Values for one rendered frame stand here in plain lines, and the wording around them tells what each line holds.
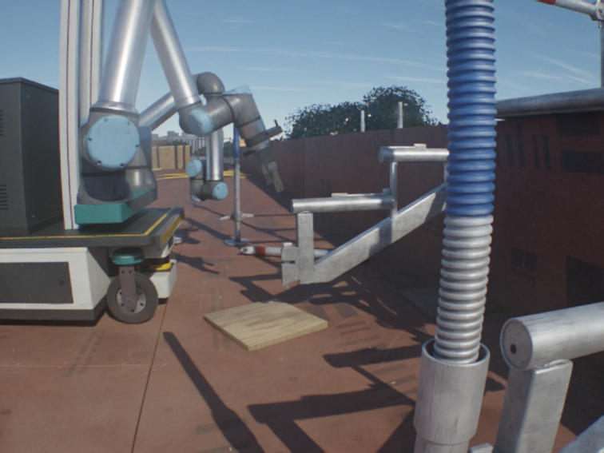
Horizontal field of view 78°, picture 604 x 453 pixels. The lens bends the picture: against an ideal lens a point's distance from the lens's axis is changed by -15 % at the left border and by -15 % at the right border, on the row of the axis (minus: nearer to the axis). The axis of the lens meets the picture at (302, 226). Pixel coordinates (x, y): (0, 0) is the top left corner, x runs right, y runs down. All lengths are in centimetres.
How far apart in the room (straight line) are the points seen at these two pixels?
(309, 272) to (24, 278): 94
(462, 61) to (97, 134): 102
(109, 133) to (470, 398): 107
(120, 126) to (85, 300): 57
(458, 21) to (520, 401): 33
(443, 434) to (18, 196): 143
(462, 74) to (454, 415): 26
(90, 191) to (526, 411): 128
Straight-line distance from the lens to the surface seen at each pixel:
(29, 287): 153
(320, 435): 95
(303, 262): 143
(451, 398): 36
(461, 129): 32
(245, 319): 148
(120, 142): 123
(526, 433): 45
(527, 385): 43
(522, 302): 162
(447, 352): 36
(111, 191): 140
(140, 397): 112
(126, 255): 145
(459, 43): 33
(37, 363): 138
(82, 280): 145
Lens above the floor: 57
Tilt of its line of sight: 10 degrees down
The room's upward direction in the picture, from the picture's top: straight up
